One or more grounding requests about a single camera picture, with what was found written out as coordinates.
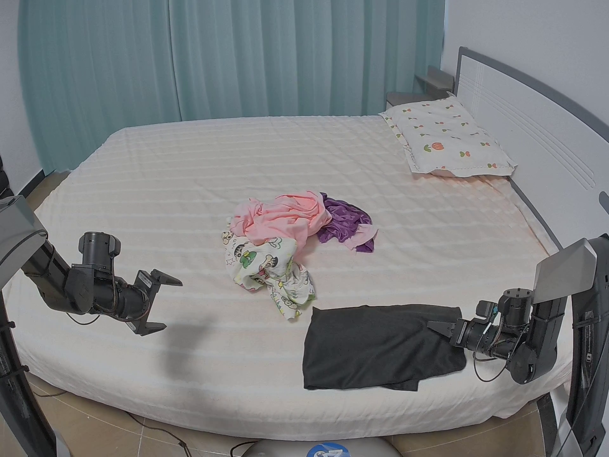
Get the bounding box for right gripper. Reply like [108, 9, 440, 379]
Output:
[452, 318, 486, 351]

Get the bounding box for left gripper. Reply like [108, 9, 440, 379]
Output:
[116, 268, 183, 338]

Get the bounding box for black T-shirt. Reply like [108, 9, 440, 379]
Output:
[303, 304, 468, 392]

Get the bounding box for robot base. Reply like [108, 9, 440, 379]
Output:
[240, 437, 403, 457]

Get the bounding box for bed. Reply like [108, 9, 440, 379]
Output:
[7, 46, 609, 441]

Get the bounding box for white printed pyjama garment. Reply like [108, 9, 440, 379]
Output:
[220, 230, 317, 322]

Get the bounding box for pink garment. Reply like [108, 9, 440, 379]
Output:
[228, 190, 333, 246]

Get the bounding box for purple garment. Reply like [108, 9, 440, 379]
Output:
[316, 192, 379, 254]

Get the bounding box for black chest of drawers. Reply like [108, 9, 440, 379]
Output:
[0, 155, 14, 199]

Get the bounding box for white printed pillow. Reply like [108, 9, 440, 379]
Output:
[378, 92, 518, 178]

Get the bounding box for grey bedside table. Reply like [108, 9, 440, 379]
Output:
[385, 66, 455, 109]

